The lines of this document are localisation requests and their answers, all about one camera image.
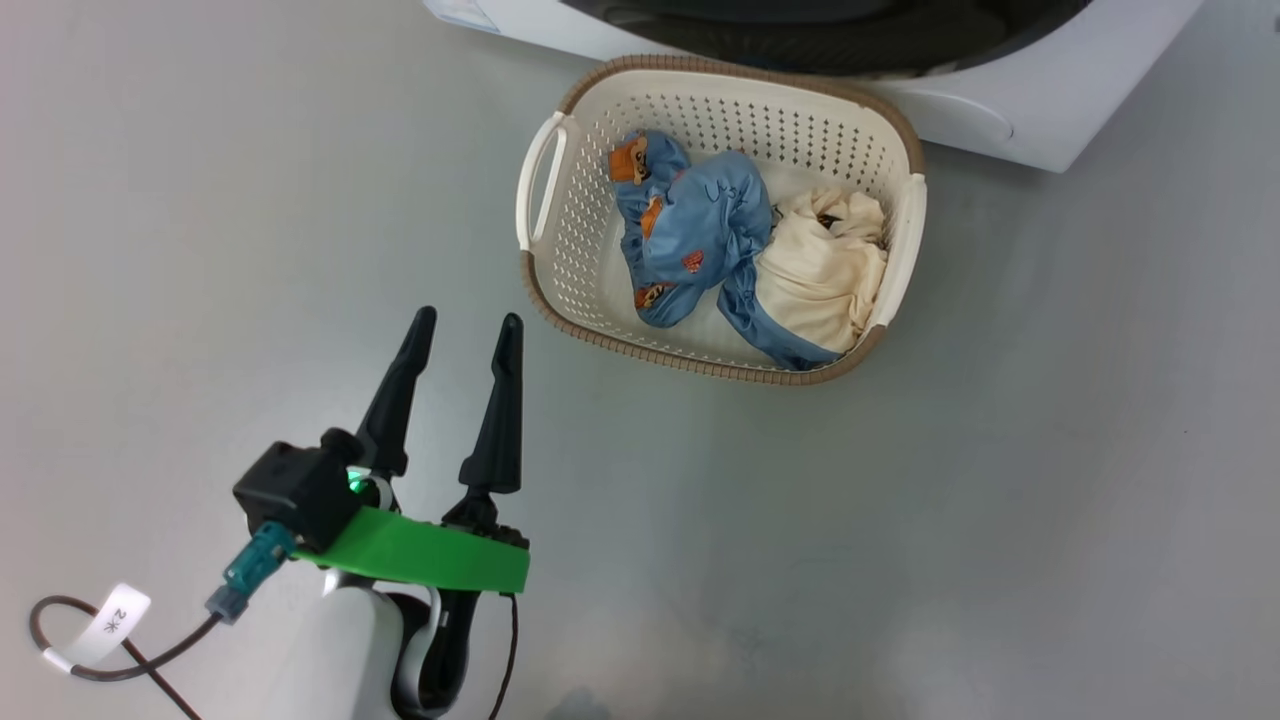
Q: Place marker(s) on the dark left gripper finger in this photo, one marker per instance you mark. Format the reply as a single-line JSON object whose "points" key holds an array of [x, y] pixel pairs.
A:
{"points": [[498, 440], [395, 410]]}

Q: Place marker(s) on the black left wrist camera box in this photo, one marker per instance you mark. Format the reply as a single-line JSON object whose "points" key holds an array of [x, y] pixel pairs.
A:
{"points": [[295, 490]]}

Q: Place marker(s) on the blue energy label sticker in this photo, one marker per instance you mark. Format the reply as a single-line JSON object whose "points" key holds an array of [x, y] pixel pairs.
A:
{"points": [[460, 12]]}

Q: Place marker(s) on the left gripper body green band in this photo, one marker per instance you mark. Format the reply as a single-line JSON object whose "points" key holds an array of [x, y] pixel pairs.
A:
{"points": [[430, 555]]}

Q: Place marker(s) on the white front-load washing machine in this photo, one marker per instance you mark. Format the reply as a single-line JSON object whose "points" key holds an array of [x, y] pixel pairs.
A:
{"points": [[1030, 95]]}

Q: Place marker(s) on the cream cloth garment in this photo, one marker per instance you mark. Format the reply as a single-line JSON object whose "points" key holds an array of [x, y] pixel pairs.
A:
{"points": [[825, 270]]}

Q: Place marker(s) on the cream perforated laundry basket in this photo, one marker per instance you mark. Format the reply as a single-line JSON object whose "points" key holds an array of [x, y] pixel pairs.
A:
{"points": [[590, 230]]}

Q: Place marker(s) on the blue bear-print garment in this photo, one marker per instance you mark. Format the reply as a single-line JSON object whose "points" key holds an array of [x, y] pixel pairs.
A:
{"points": [[700, 225]]}

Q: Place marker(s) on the plain blue cloth garment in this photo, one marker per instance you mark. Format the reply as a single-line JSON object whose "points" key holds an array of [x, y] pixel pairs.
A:
{"points": [[770, 335]]}

